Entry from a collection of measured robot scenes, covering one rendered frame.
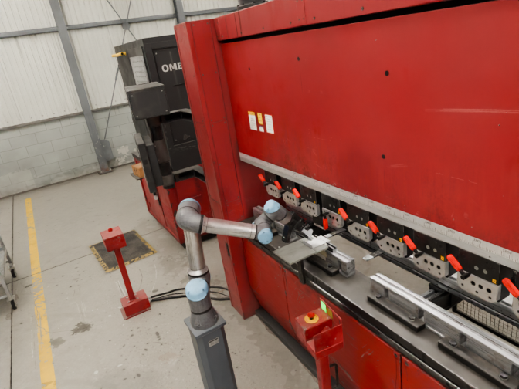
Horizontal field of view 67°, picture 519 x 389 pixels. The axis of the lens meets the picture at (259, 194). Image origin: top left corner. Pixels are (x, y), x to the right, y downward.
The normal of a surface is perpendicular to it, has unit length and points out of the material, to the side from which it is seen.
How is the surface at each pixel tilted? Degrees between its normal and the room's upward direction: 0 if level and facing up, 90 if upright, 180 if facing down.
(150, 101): 90
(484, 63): 90
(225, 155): 90
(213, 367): 90
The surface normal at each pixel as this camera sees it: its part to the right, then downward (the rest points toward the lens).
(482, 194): -0.86, 0.30
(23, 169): 0.51, 0.25
